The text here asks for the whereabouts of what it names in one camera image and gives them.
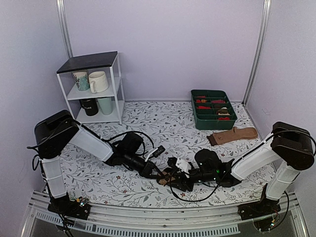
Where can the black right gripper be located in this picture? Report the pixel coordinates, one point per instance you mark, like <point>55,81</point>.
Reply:
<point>183,183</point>

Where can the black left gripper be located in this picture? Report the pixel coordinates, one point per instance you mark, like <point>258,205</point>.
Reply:
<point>147,170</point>

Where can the brown tan argyle sock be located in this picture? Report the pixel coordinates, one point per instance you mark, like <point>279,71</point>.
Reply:
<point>167,179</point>

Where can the green divided organizer tray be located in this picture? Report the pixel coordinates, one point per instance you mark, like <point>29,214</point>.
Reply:
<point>207,119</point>

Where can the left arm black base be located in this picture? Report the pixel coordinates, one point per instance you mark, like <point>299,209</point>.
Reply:
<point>78,208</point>

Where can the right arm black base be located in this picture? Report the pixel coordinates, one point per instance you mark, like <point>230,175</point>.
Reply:
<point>259,208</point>

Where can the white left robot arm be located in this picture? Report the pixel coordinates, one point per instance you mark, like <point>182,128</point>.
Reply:
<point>60,130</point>

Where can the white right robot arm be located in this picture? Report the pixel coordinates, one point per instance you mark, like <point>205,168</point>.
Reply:
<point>294,146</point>

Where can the floral patterned table mat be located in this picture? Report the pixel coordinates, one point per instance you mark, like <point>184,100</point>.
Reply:
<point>170,124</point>

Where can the red rolled sock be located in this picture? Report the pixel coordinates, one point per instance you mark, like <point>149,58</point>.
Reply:
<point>203,108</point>

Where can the plain brown sock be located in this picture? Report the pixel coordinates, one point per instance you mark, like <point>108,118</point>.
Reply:
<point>233,134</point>

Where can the brown cream rolled sock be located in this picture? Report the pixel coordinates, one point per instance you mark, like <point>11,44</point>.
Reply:
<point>224,111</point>

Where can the mint green cup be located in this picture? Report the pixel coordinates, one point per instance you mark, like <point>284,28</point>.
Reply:
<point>105,104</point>

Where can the black mug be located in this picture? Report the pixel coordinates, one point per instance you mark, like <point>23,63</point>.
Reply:
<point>90,106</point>

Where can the cream white mug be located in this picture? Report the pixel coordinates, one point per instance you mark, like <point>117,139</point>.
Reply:
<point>98,81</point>

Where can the white shelf black top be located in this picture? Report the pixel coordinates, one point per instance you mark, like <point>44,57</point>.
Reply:
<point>107,62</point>

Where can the teal patterned mug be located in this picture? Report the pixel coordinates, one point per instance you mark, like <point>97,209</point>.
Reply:
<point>81,80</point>

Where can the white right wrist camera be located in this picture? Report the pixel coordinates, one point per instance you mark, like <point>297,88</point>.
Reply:
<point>183,166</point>

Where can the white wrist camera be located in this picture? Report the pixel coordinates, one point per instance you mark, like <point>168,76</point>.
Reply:
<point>183,166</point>
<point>155,152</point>

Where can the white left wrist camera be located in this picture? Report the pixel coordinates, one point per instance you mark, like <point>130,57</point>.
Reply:
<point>155,152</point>

